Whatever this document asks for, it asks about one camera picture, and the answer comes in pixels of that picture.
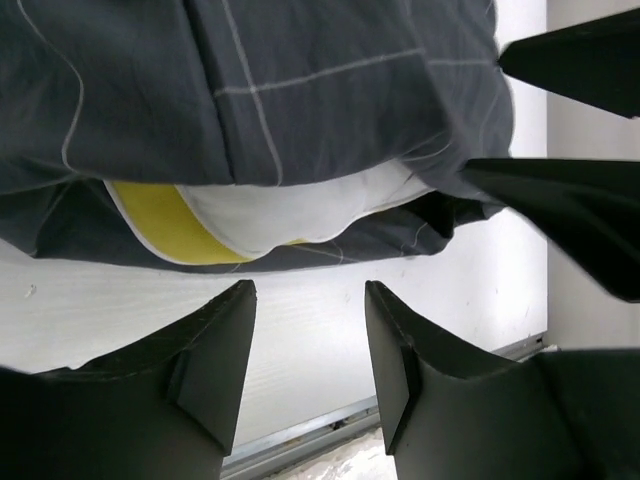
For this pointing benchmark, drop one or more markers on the cream yellow pillow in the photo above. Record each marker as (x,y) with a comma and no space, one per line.
(235,224)

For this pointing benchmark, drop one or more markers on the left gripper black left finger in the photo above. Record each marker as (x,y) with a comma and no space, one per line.
(163,407)

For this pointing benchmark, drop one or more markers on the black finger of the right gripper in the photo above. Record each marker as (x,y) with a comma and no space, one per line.
(588,208)
(595,63)

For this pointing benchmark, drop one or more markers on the dark grey checked pillowcase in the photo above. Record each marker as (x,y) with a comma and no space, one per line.
(264,93)

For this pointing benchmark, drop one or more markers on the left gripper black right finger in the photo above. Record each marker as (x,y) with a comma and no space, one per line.
(450,410)

